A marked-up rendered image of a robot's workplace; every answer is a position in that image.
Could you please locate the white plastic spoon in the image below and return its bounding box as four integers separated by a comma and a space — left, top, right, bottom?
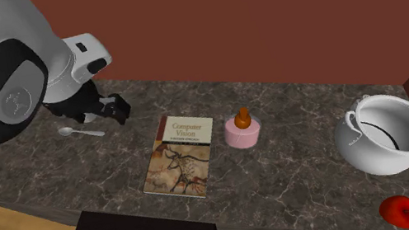
57, 121, 106, 143

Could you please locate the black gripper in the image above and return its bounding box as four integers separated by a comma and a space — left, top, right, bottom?
40, 74, 135, 138

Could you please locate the white two-handled pot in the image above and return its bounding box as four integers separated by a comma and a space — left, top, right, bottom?
327, 88, 409, 184

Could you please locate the pink cap with orange teat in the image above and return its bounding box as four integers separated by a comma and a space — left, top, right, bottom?
221, 105, 265, 153

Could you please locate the red apple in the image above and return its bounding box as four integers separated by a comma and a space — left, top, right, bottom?
376, 193, 409, 230

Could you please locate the book with bull cover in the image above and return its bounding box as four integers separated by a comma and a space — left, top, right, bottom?
132, 108, 226, 208

